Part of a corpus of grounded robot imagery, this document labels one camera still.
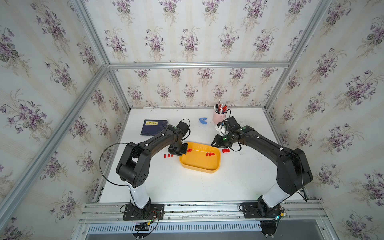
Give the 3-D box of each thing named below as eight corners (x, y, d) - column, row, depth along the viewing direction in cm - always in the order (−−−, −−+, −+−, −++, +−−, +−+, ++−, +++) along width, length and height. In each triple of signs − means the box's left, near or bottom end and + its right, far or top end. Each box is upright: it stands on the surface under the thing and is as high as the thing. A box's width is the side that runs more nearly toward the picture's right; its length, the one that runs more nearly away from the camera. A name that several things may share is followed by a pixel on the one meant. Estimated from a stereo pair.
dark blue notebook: (142, 136, 108) (140, 131, 103) (145, 124, 115) (143, 119, 110) (166, 136, 108) (165, 131, 103) (168, 124, 115) (167, 119, 110)
